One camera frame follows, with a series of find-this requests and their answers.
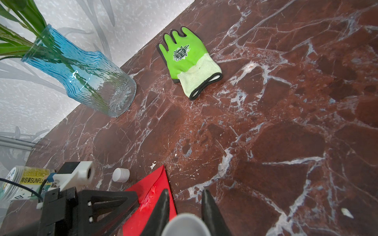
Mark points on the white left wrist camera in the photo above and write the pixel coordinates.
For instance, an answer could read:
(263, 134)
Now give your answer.
(74, 174)

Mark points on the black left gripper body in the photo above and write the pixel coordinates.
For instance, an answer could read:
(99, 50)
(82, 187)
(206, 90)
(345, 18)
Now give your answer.
(84, 213)

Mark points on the round sunflower label jar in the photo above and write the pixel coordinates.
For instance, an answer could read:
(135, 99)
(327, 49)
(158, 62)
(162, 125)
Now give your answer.
(30, 177)

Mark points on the white glue stick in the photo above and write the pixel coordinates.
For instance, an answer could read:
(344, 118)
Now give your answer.
(186, 224)

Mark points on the green work glove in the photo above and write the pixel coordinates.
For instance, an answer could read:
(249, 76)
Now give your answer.
(189, 62)

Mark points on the blue textured glass vase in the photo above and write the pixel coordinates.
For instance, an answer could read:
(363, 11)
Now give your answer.
(88, 77)

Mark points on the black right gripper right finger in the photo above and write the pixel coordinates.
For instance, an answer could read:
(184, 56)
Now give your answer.
(212, 216)

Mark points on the white glue stick cap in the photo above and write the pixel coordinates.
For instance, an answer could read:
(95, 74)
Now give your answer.
(121, 175)

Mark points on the red envelope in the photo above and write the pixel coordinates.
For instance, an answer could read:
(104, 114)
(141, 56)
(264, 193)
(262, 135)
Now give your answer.
(148, 191)

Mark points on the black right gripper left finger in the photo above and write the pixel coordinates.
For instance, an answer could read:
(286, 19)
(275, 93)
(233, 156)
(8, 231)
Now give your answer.
(159, 216)

